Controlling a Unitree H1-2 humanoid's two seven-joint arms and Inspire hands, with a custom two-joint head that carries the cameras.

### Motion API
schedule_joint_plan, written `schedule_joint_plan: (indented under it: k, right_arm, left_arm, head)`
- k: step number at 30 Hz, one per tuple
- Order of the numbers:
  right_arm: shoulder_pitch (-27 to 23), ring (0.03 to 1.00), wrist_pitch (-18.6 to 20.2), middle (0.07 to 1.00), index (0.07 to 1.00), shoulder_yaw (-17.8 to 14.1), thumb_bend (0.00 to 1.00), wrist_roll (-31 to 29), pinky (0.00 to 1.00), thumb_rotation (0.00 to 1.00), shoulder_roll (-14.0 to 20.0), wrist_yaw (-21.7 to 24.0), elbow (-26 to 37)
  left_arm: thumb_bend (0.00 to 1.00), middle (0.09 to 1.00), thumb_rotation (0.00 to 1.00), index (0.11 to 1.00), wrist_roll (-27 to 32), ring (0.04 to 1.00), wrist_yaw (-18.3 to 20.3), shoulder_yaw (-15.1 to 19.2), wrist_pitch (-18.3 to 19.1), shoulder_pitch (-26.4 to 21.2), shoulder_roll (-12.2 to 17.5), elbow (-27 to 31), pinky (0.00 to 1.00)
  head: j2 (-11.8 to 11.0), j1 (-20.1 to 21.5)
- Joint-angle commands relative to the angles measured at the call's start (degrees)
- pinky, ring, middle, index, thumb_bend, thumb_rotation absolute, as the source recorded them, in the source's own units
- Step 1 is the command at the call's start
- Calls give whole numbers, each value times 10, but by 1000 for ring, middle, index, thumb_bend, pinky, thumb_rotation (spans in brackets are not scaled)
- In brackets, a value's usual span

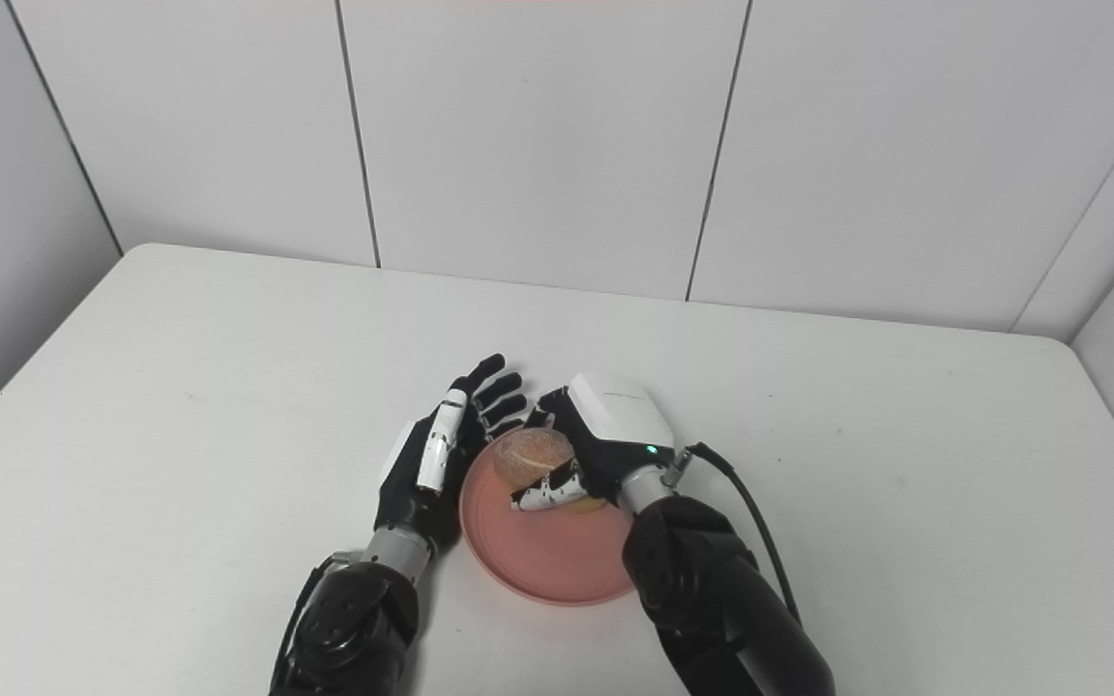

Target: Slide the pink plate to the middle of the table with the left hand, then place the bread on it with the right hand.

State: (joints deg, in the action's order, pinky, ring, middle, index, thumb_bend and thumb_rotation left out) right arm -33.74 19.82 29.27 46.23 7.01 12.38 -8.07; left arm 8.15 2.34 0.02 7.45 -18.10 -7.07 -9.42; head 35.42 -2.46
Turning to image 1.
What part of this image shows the oval bread roll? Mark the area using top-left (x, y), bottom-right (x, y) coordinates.
top-left (491, 427), bottom-right (608, 514)

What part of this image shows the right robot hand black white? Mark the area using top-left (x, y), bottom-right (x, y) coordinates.
top-left (511, 372), bottom-right (677, 513)

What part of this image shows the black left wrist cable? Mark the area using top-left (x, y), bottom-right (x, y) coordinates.
top-left (273, 551), bottom-right (365, 689)

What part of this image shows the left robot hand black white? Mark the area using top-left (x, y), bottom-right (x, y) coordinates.
top-left (374, 353), bottom-right (529, 557)

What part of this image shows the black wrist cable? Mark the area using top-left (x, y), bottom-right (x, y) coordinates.
top-left (273, 551), bottom-right (365, 689)
top-left (663, 442), bottom-right (803, 624)

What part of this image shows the pink round plate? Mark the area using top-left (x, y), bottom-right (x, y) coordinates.
top-left (458, 435), bottom-right (637, 608)

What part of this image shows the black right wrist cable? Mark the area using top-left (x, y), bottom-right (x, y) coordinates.
top-left (663, 442), bottom-right (803, 624)

